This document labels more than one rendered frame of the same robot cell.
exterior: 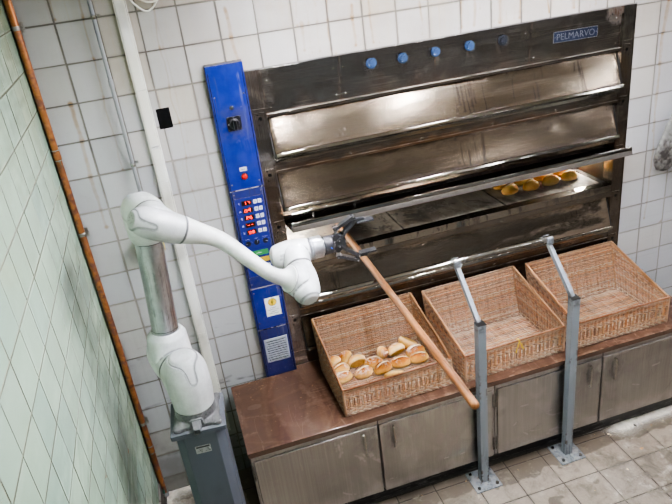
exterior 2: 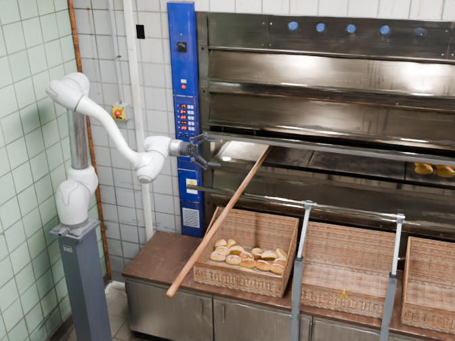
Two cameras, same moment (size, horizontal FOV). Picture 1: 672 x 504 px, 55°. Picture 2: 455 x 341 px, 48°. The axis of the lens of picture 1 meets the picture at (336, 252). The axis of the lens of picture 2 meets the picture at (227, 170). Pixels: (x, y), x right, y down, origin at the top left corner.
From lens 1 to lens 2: 1.51 m
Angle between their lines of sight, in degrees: 29
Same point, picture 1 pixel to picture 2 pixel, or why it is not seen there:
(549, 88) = not seen: outside the picture
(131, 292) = (107, 141)
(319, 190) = (237, 114)
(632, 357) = not seen: outside the picture
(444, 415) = (266, 318)
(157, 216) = (59, 88)
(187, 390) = (61, 206)
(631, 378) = not seen: outside the picture
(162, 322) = (74, 160)
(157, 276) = (73, 129)
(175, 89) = (149, 13)
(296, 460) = (152, 293)
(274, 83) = (217, 24)
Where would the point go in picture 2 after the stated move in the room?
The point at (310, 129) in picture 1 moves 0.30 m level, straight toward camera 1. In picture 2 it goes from (237, 65) to (210, 78)
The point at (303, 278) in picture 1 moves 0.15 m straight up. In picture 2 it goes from (143, 163) to (141, 135)
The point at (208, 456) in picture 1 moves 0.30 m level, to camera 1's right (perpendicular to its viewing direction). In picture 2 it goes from (70, 255) to (109, 271)
